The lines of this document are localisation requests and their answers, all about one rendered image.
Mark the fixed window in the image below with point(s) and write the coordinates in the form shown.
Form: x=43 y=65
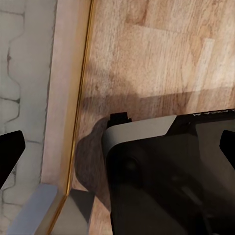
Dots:
x=44 y=54

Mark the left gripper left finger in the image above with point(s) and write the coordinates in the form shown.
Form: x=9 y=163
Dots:
x=12 y=146

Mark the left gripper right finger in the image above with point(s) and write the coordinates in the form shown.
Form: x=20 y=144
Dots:
x=227 y=146

